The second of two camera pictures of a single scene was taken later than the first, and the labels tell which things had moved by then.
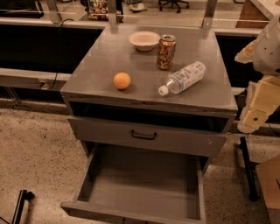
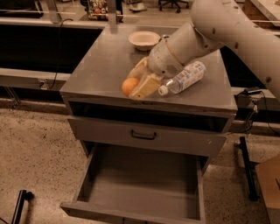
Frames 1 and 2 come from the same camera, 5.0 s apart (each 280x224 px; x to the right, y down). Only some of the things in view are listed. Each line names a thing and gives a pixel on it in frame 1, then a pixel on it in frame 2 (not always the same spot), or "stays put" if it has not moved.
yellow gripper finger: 262,100 -> 147,87
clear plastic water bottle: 184,79 stays put
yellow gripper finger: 247,54 -> 141,70
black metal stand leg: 253,192 stays put
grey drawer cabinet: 155,88 stays put
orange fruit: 122,80 -> 129,85
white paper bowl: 143,40 stays put
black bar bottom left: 24,195 stays put
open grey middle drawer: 129,185 stays put
